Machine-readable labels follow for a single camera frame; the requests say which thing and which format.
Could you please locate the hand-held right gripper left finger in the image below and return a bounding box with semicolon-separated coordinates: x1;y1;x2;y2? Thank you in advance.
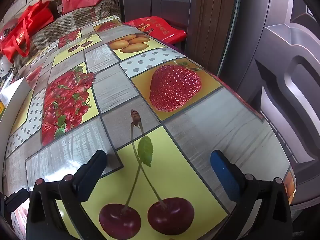
26;150;108;240

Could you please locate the red tote bag with handles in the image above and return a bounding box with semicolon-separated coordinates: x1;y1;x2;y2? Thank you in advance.
0;1;54;64

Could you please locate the brown plaid cloth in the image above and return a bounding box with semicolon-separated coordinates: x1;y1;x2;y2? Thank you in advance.
12;0;122;68

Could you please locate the white shallow box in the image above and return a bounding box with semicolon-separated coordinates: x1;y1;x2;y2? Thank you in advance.
0;76;32;120

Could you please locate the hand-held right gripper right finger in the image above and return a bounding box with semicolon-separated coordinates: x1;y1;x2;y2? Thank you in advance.
210;150;293;240

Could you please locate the red printed flat bag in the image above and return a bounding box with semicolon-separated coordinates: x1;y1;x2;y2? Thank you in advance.
124;16;187;44

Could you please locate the purple panelled door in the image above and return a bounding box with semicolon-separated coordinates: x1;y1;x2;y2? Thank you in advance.
117;0;200;30
235;0;320;205

